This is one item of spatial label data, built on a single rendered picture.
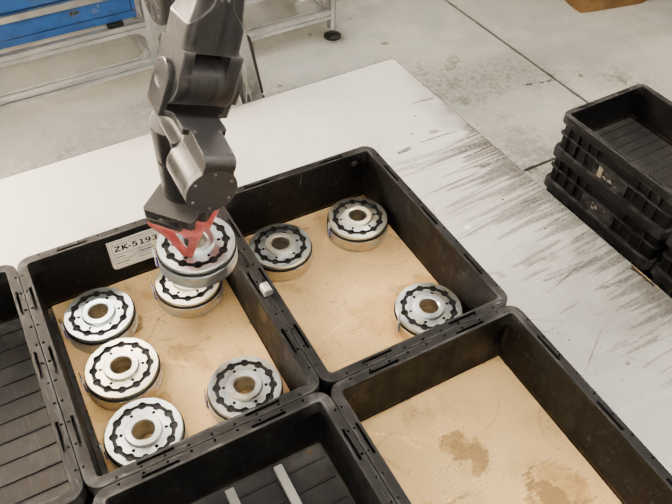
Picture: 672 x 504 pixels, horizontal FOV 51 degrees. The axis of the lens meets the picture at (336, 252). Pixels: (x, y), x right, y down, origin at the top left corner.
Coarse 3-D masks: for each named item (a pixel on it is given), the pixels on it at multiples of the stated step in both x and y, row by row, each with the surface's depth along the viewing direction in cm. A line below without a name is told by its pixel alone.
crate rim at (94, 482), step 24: (216, 216) 110; (96, 240) 106; (24, 264) 102; (240, 264) 103; (24, 288) 99; (48, 336) 94; (288, 336) 95; (48, 360) 91; (312, 384) 89; (72, 408) 87; (264, 408) 87; (72, 432) 84; (216, 432) 85; (168, 456) 82; (96, 480) 80
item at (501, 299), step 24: (312, 168) 118; (384, 168) 119; (240, 192) 114; (408, 192) 115; (432, 216) 111; (240, 240) 107; (456, 240) 107; (288, 312) 97; (480, 312) 98; (432, 336) 95; (312, 360) 92; (360, 360) 92
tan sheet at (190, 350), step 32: (128, 288) 113; (224, 288) 113; (160, 320) 108; (192, 320) 109; (224, 320) 109; (160, 352) 104; (192, 352) 105; (224, 352) 105; (256, 352) 105; (192, 384) 101; (96, 416) 97; (192, 416) 97
